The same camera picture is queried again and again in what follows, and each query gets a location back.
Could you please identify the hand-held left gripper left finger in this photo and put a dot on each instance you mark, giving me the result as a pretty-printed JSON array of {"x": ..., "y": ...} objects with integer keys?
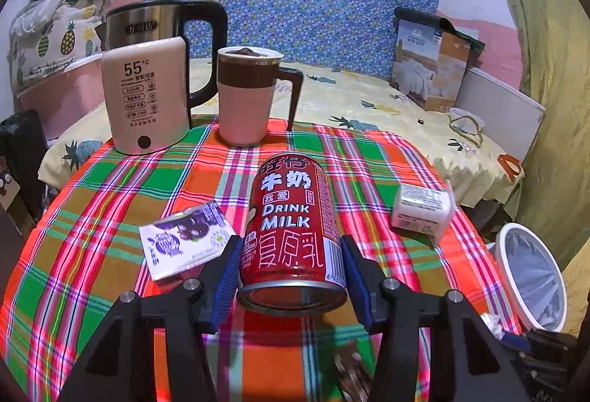
[{"x": 226, "y": 287}]

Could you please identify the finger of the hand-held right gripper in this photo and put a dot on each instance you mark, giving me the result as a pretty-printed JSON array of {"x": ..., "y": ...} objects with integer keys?
[{"x": 516, "y": 341}]

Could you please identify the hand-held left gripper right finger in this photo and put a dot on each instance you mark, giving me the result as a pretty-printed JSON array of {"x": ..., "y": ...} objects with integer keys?
[{"x": 357, "y": 287}]

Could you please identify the white trash bin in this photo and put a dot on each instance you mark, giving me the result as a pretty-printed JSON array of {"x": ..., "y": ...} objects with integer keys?
[{"x": 530, "y": 277}]

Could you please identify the purple milk carton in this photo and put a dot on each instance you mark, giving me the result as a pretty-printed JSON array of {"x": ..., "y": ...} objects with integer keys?
[{"x": 184, "y": 236}]

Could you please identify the red milk can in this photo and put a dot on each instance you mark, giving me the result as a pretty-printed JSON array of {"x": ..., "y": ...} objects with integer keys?
[{"x": 286, "y": 222}]

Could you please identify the white drink carton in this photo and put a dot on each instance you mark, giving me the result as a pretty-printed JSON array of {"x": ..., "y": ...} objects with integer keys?
[{"x": 419, "y": 208}]

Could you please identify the plaid tablecloth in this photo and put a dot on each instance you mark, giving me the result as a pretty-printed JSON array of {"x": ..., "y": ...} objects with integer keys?
[{"x": 115, "y": 314}]

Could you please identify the pink mug with brown lid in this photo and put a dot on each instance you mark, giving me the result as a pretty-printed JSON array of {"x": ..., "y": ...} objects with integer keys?
[{"x": 242, "y": 107}]

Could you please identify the yellow pineapple print bed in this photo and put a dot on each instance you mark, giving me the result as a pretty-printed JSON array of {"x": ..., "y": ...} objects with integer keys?
[{"x": 359, "y": 102}]

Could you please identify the steel and pink electric kettle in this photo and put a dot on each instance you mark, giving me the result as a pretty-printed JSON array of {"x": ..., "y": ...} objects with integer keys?
[{"x": 143, "y": 107}]

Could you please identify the white board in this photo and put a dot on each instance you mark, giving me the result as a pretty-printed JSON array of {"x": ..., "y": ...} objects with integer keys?
[{"x": 498, "y": 116}]

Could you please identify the cardboard bedding box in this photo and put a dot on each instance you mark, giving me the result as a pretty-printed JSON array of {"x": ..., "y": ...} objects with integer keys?
[{"x": 424, "y": 65}]

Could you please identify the black suitcase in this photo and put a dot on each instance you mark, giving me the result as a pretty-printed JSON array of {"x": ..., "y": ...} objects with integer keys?
[{"x": 23, "y": 162}]

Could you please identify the pink storage box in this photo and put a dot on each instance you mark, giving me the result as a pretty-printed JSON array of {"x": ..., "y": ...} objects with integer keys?
[{"x": 69, "y": 98}]

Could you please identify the yellow-green curtain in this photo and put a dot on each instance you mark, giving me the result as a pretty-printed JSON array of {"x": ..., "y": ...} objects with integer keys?
[{"x": 553, "y": 61}]

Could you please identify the blue floral headboard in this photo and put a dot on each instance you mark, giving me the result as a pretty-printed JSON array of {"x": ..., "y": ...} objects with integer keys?
[{"x": 299, "y": 6}]

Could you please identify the pineapple print quilt bundle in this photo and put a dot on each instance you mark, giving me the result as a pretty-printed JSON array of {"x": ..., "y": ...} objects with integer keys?
[{"x": 41, "y": 42}]

